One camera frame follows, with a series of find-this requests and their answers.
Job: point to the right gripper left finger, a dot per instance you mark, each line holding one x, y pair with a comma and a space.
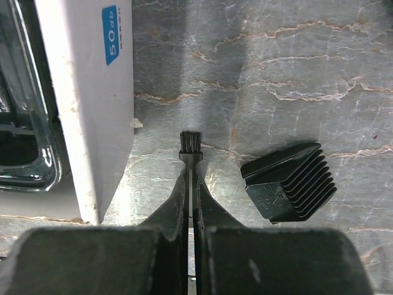
150, 258

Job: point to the black cleaning brush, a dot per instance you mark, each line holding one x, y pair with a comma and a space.
191, 154

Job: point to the black comb guard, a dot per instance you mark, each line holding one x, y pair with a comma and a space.
289, 185

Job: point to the black plastic tray insert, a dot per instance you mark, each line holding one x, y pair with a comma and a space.
33, 154

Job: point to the white cardboard clipper box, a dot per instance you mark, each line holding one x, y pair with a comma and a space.
89, 49

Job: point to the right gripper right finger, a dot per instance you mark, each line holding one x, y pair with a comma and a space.
233, 259

